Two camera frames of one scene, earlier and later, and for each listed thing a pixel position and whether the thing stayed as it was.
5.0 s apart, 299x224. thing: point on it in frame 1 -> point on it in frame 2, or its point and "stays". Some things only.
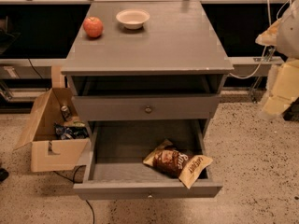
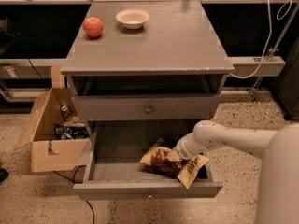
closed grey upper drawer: (145, 107) stays
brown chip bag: (178, 163) stays
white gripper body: (290, 35) -> (184, 152)
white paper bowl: (133, 19) stays
